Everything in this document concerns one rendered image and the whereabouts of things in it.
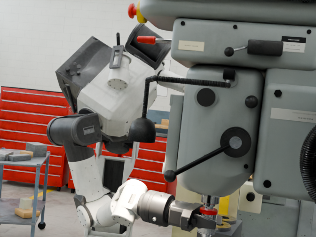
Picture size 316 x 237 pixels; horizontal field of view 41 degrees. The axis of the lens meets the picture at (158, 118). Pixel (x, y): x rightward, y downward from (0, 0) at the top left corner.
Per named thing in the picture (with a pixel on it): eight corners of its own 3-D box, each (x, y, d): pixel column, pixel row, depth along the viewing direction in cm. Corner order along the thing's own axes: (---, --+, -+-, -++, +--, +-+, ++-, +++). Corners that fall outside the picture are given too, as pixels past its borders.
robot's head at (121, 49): (113, 81, 138) (104, 67, 132) (117, 60, 142) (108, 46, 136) (131, 80, 136) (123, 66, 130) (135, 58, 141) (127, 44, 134)
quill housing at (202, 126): (169, 193, 101) (184, 61, 100) (182, 179, 121) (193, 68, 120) (250, 206, 98) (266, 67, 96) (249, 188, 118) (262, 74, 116)
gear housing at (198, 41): (168, 59, 98) (172, 15, 98) (183, 67, 122) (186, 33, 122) (318, 71, 92) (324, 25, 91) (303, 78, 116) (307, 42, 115)
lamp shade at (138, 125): (127, 138, 114) (129, 115, 114) (153, 140, 115) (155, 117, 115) (128, 141, 107) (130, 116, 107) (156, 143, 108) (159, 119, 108)
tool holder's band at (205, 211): (195, 210, 111) (196, 206, 111) (209, 209, 113) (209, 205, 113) (207, 216, 107) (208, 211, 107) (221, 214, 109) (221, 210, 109)
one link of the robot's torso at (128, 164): (90, 225, 188) (102, 122, 189) (130, 230, 188) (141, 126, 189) (84, 234, 172) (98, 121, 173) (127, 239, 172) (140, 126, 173)
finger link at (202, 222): (215, 231, 107) (192, 225, 109) (217, 218, 107) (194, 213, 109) (213, 233, 105) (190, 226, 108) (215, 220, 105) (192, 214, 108)
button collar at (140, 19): (135, 20, 109) (137, -3, 109) (140, 24, 115) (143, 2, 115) (142, 20, 109) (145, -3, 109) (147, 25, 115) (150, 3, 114)
